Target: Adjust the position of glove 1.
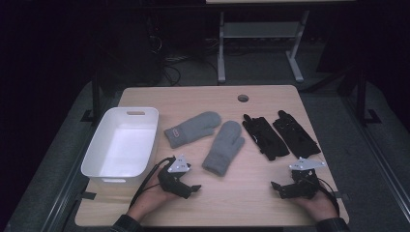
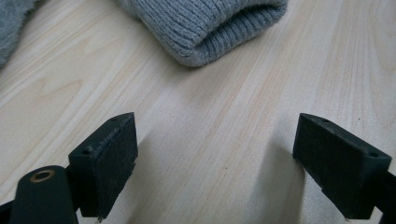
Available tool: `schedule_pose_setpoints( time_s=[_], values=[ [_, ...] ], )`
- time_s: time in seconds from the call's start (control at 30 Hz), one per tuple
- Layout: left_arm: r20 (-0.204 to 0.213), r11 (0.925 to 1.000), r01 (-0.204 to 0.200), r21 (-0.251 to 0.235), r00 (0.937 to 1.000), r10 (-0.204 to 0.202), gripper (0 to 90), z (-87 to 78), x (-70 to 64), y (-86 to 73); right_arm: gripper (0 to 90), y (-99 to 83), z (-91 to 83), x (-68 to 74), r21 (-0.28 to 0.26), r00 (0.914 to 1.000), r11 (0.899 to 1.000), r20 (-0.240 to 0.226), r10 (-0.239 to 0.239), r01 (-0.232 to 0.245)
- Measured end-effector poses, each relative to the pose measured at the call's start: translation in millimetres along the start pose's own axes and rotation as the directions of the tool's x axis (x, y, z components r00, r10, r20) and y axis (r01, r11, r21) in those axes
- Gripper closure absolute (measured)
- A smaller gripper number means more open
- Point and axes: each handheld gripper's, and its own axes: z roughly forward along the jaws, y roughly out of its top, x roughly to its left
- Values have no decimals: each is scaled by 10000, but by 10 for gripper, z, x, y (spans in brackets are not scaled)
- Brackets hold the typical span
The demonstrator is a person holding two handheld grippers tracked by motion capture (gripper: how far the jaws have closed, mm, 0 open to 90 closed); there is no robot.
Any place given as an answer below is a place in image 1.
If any metal floor rail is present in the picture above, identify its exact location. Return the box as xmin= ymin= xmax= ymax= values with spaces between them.
xmin=342 ymin=95 xmax=410 ymax=216
xmin=40 ymin=125 xmax=98 ymax=232

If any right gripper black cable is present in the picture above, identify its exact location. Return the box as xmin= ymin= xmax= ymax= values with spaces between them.
xmin=317 ymin=177 xmax=341 ymax=217

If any black table clip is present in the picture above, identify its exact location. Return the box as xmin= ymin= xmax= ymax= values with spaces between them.
xmin=78 ymin=191 xmax=98 ymax=201

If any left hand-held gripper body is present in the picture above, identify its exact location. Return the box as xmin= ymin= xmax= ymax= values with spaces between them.
xmin=157 ymin=154 xmax=193 ymax=200

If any black fingerless glove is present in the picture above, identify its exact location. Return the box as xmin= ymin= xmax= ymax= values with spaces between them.
xmin=272 ymin=109 xmax=322 ymax=160
xmin=242 ymin=113 xmax=290 ymax=161

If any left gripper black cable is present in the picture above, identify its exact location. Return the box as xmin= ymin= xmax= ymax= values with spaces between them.
xmin=129 ymin=157 xmax=172 ymax=208

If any grey metal stand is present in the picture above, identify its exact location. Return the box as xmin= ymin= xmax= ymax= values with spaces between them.
xmin=217 ymin=10 xmax=310 ymax=84

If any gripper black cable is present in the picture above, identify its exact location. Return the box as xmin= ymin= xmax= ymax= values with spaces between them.
xmin=129 ymin=157 xmax=172 ymax=208
xmin=317 ymin=177 xmax=341 ymax=217

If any person's right hand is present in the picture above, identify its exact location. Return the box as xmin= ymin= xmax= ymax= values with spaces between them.
xmin=291 ymin=188 xmax=339 ymax=223

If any person's left hand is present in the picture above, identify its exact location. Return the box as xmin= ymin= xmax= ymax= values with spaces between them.
xmin=127 ymin=171 xmax=177 ymax=222

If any tangle of floor cables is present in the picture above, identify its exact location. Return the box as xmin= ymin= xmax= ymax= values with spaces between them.
xmin=146 ymin=30 xmax=187 ymax=87

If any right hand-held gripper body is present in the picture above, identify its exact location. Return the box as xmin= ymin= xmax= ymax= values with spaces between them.
xmin=288 ymin=157 xmax=327 ymax=200

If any plain grey mitten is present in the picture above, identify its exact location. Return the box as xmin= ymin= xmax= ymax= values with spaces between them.
xmin=201 ymin=120 xmax=246 ymax=178

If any black frame post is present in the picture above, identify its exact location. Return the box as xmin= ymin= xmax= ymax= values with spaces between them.
xmin=80 ymin=72 xmax=103 ymax=125
xmin=356 ymin=66 xmax=383 ymax=128

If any grey mitten with red label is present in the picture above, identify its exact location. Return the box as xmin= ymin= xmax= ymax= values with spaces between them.
xmin=163 ymin=110 xmax=222 ymax=150

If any white plastic bin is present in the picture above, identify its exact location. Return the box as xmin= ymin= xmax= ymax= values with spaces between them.
xmin=80 ymin=106 xmax=161 ymax=188

